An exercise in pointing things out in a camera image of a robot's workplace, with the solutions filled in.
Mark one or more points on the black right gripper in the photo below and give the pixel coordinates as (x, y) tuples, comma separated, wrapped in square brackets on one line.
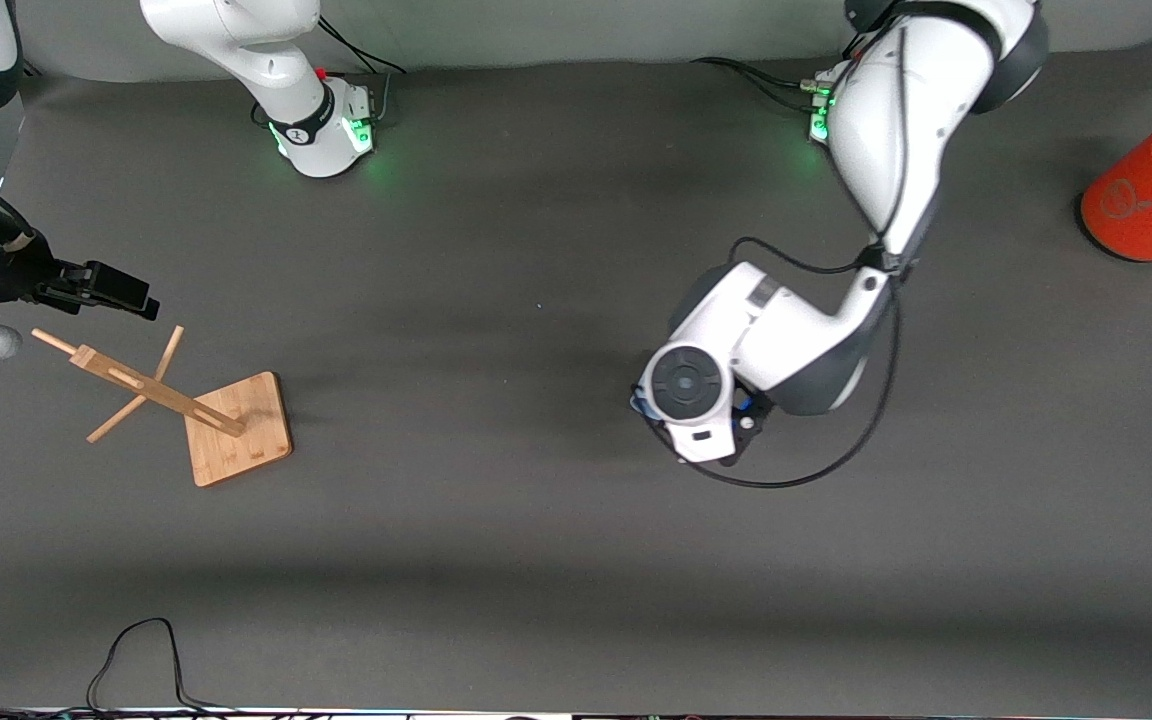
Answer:
[(8, 274)]

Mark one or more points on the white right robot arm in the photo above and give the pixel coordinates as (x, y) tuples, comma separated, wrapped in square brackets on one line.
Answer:
[(266, 60)]

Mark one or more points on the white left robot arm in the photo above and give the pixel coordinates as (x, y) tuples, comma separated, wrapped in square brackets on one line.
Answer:
[(886, 130)]

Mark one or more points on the wooden cup rack stand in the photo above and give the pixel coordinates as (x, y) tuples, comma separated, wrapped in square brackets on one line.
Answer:
[(236, 450)]

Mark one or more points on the orange cylindrical can grey lid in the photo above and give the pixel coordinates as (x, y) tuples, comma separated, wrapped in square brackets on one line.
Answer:
[(1146, 200)]

